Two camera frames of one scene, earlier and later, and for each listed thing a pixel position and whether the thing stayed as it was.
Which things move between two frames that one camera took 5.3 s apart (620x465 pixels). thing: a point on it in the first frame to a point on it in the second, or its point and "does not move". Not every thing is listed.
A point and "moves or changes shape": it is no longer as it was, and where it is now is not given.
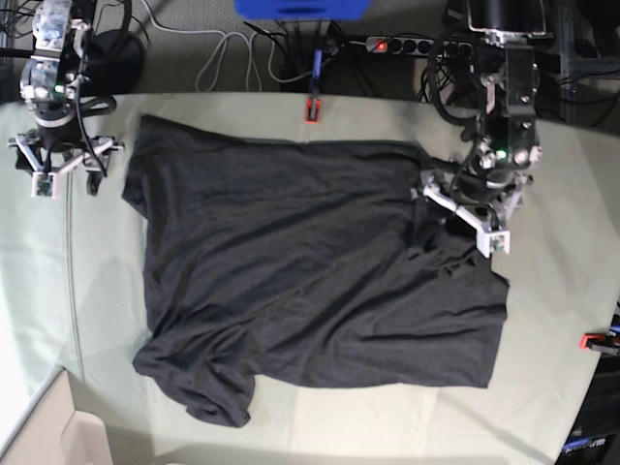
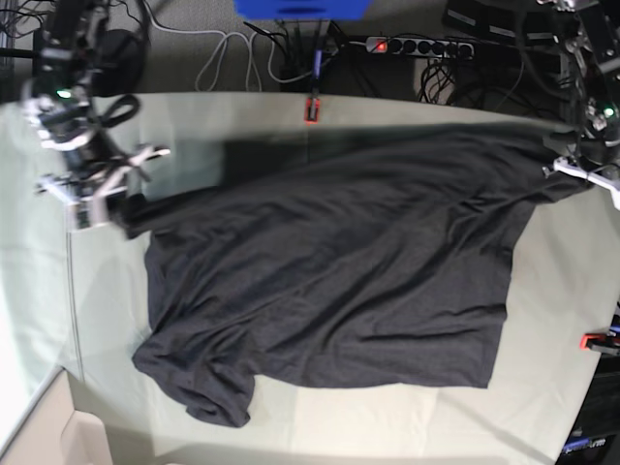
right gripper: [482, 184] to [605, 175]
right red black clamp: [600, 342] does not move
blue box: [303, 10] does not move
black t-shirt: [305, 262] moves or changes shape
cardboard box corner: [55, 433] does not move
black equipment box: [596, 437] does not move
